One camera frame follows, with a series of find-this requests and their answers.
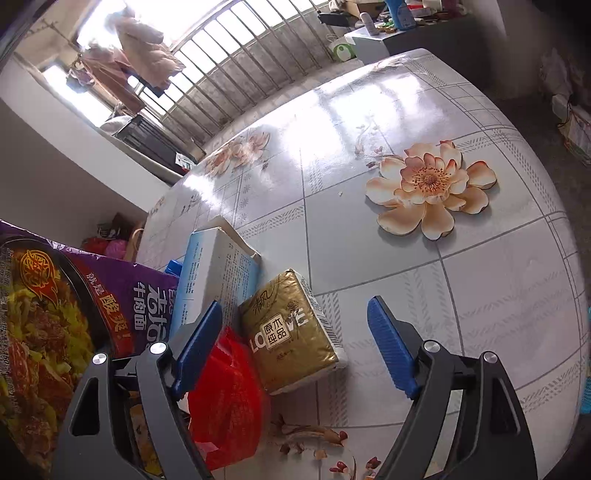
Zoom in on green white paper bag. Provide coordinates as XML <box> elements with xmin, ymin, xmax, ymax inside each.
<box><xmin>329</xmin><ymin>37</ymin><xmax>356</xmax><ymax>63</ymax></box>

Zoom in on red plastic bag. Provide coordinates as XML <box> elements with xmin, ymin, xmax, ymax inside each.
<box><xmin>188</xmin><ymin>327</ymin><xmax>270</xmax><ymax>471</ymax></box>

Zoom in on metal balcony railing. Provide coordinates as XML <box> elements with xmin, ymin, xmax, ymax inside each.
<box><xmin>138</xmin><ymin>1</ymin><xmax>355</xmax><ymax>145</ymax></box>

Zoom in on blue white carton box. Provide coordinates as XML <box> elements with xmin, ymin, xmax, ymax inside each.
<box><xmin>170</xmin><ymin>216</ymin><xmax>260</xmax><ymax>334</ymax></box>

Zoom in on blue detergent bottle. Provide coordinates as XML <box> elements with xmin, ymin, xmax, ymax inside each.
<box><xmin>386</xmin><ymin>0</ymin><xmax>417</xmax><ymax>31</ymax></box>

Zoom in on hanging pink jacket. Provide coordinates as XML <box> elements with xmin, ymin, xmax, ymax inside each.
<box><xmin>105</xmin><ymin>7</ymin><xmax>185</xmax><ymax>90</ymax></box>

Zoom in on floral tablecloth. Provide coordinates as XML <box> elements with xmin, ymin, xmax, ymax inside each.
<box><xmin>137</xmin><ymin>49</ymin><xmax>589</xmax><ymax>479</ymax></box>

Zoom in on floor trash pile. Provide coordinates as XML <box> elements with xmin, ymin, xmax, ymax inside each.
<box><xmin>552</xmin><ymin>94</ymin><xmax>591</xmax><ymax>167</ymax></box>

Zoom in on white plastic bag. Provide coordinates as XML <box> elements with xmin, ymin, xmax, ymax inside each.
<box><xmin>539</xmin><ymin>48</ymin><xmax>573</xmax><ymax>97</ymax></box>

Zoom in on gold tissue pack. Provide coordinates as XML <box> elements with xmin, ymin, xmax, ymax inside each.
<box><xmin>238</xmin><ymin>269</ymin><xmax>348</xmax><ymax>395</ymax></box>

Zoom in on dark grey cabinet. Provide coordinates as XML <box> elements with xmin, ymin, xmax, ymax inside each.
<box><xmin>344</xmin><ymin>15</ymin><xmax>509</xmax><ymax>89</ymax></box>

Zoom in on purple noodle bag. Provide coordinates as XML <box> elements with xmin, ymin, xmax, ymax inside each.
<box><xmin>1</xmin><ymin>222</ymin><xmax>178</xmax><ymax>479</ymax></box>

